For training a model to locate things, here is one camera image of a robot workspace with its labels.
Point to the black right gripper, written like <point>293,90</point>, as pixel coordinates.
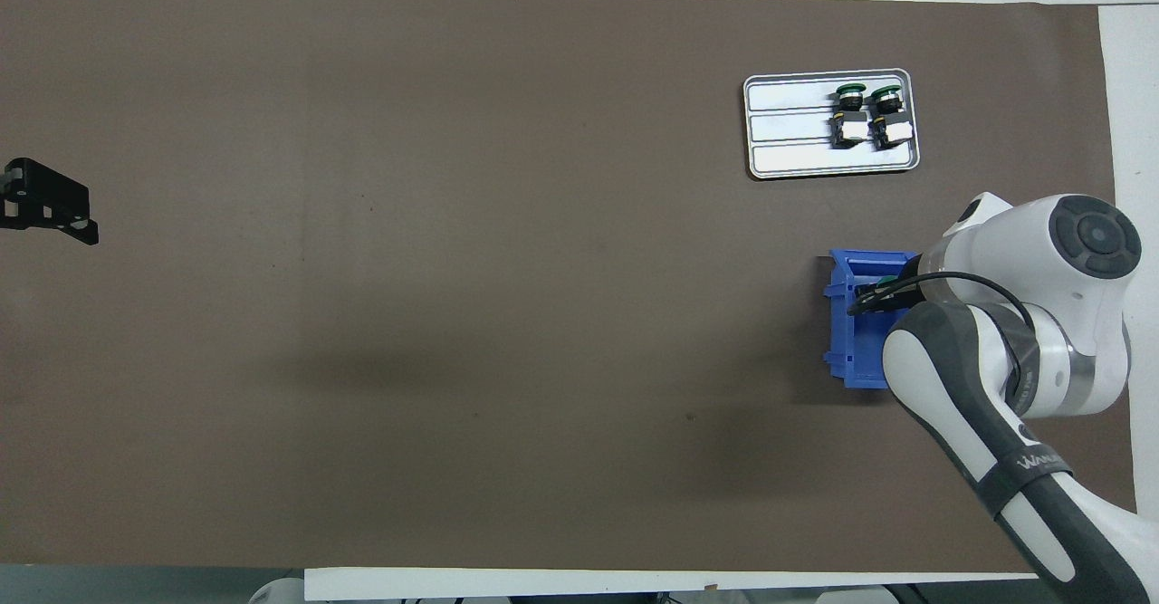
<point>911,280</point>

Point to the green push button switch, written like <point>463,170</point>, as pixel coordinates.
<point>849,124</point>
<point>886,278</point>
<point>889,124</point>

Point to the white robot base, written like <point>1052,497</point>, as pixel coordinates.
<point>276,591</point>
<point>860,597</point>

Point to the blue plastic storage bin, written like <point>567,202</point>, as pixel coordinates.
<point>847,350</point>

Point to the silver metal tray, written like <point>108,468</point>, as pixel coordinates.
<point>770,162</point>

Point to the brown table mat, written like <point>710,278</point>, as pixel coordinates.
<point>362,88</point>

